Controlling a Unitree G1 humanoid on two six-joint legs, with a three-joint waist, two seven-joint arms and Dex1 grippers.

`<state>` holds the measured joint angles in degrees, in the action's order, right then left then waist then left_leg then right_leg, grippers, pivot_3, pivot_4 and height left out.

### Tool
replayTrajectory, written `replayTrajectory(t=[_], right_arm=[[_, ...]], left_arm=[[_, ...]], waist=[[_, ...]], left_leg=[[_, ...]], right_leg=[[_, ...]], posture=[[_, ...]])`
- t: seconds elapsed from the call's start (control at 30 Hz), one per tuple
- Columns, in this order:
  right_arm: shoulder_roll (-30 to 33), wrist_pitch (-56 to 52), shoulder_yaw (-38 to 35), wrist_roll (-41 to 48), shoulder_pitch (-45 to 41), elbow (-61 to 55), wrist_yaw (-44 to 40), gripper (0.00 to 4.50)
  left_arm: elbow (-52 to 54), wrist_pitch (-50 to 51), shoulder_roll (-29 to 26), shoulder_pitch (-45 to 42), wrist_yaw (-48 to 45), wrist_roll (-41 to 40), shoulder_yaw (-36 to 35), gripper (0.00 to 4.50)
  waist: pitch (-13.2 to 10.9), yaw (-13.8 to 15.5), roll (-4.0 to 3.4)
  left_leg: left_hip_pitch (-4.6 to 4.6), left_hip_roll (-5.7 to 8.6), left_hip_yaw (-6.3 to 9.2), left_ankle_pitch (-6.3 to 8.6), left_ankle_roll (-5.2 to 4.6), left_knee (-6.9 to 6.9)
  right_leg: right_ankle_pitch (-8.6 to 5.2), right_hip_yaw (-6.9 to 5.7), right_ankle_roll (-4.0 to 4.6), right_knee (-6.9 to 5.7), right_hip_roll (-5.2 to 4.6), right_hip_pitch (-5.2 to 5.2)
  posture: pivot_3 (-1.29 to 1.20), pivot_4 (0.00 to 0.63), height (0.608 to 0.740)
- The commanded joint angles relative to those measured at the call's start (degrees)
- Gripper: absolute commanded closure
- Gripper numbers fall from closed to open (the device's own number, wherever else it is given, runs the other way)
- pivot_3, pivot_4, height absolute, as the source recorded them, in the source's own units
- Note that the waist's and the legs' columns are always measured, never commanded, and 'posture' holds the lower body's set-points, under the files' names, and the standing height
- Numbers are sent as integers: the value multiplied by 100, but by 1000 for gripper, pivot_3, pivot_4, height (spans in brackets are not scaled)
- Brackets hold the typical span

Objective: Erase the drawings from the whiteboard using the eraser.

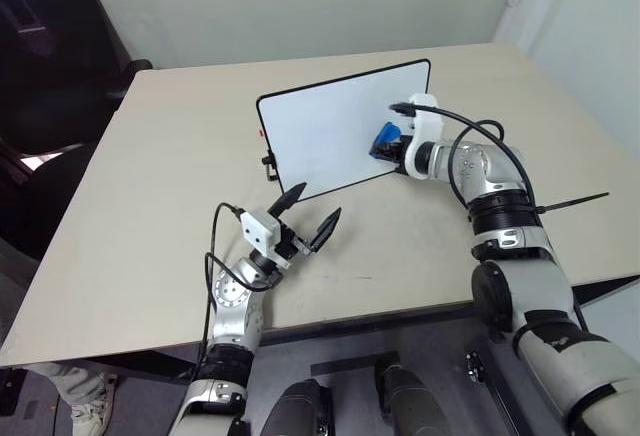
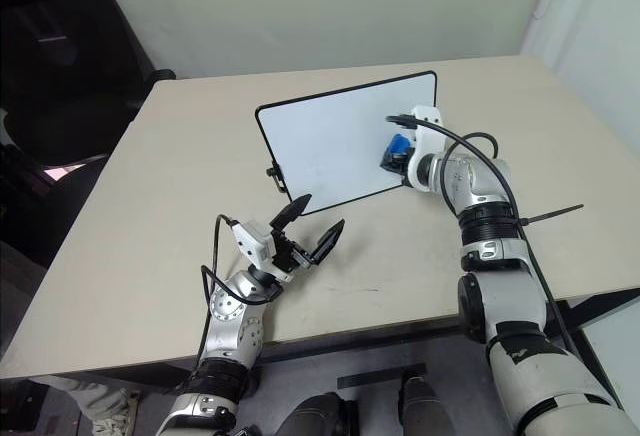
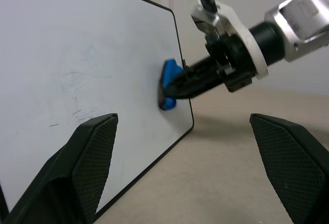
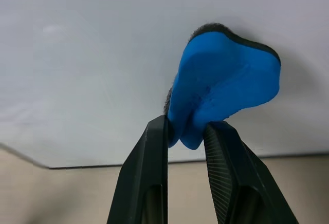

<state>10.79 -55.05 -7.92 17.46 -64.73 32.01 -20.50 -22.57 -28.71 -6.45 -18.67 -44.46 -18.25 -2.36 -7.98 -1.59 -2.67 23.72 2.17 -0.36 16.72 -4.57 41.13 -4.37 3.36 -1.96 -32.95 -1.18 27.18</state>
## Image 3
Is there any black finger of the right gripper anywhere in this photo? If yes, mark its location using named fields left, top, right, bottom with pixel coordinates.
left=164, top=72, right=227, bottom=101
left=177, top=55, right=222, bottom=81

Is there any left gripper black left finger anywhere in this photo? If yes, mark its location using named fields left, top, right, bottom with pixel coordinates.
left=0, top=113, right=119, bottom=224

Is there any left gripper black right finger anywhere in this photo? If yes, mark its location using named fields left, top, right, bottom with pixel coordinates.
left=249, top=113, right=329, bottom=224

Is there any blue whiteboard eraser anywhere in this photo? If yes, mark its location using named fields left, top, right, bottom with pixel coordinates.
left=157, top=59, right=185, bottom=111

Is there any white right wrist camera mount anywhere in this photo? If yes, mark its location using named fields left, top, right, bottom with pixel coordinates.
left=190, top=0, right=269, bottom=81

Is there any white whiteboard with black frame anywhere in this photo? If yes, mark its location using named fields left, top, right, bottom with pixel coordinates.
left=0, top=0, right=195, bottom=224

